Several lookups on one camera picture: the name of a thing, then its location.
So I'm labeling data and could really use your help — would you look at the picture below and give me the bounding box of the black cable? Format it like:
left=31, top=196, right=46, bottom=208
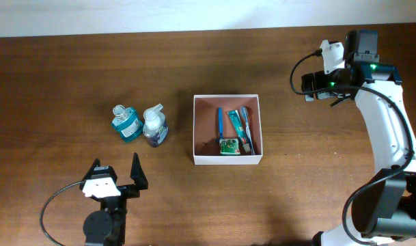
left=289, top=49, right=415, bottom=245
left=39, top=180, right=84, bottom=246

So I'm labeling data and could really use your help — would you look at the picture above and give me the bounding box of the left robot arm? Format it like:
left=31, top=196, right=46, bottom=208
left=80, top=153, right=148, bottom=246

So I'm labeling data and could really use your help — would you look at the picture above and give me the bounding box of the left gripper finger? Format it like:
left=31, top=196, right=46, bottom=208
left=81, top=158, right=100, bottom=181
left=130, top=152, right=148, bottom=190

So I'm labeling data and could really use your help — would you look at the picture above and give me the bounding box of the teal mouthwash bottle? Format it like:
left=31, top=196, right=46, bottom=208
left=111, top=105, right=143, bottom=142

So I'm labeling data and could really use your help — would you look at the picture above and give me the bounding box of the blue disposable razor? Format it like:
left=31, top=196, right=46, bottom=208
left=216, top=107, right=223, bottom=143

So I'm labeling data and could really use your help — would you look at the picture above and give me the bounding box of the purple foam soap pump bottle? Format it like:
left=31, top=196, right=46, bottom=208
left=143, top=104, right=169, bottom=148

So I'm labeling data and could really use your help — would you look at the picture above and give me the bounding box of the white box pink interior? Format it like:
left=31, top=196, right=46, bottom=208
left=193, top=94, right=264, bottom=165

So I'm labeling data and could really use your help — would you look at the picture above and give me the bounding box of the right black cable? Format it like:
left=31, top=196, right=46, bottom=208
left=289, top=49, right=415, bottom=245

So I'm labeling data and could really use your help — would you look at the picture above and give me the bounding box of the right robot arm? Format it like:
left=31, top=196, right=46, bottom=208
left=300, top=30, right=416, bottom=245

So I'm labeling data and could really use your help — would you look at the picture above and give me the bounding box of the teal toothpaste tube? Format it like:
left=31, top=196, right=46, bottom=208
left=227, top=110, right=251, bottom=153

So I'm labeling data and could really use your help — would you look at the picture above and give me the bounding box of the left black cable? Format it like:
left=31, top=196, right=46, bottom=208
left=39, top=180, right=84, bottom=246

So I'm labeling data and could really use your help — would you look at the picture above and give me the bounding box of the blue white toothbrush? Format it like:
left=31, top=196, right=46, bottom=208
left=240, top=106, right=255, bottom=155

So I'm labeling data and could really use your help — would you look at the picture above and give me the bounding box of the green white soap packet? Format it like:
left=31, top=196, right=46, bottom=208
left=219, top=138, right=240, bottom=156

